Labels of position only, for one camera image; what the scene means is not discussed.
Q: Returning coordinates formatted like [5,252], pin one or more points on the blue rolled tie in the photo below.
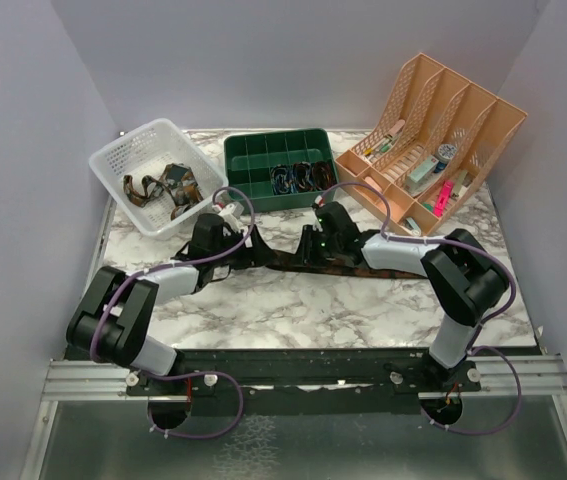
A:
[281,180]

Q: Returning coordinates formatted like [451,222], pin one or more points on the green compartment tray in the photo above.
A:
[249,158]

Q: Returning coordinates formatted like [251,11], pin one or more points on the brown rolled tie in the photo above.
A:
[323,176]

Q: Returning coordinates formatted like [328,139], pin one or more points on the white plastic basket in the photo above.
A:
[133,162]

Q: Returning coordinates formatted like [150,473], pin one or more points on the white small stapler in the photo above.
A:
[412,226]

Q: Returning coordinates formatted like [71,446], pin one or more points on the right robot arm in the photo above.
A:
[466,280]

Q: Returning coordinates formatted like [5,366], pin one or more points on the pink highlighter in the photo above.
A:
[443,198]

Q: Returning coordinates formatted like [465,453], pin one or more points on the black mounting rail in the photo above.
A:
[274,382]

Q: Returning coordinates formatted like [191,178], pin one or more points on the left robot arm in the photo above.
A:
[112,319]

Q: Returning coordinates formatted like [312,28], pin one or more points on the pink eraser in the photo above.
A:
[373,184]

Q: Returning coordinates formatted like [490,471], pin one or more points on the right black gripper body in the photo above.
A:
[318,247]

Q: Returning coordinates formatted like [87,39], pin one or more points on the round tape tin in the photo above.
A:
[444,155]

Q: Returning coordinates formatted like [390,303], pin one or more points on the dark orange rolled tie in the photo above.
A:
[302,180]

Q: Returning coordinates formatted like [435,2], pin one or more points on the teal white box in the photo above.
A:
[416,177]

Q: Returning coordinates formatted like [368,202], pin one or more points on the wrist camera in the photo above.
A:
[230,213]
[318,203]

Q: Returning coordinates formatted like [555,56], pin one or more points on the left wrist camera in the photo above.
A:
[230,213]

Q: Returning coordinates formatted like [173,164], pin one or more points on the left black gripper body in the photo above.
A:
[244,257]

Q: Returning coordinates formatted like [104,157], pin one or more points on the brown red patterned tie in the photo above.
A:
[287,262]

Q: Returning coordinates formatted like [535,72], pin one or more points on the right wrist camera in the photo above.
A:
[318,203]

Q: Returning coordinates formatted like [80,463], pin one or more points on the brown ties pile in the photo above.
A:
[176,181]

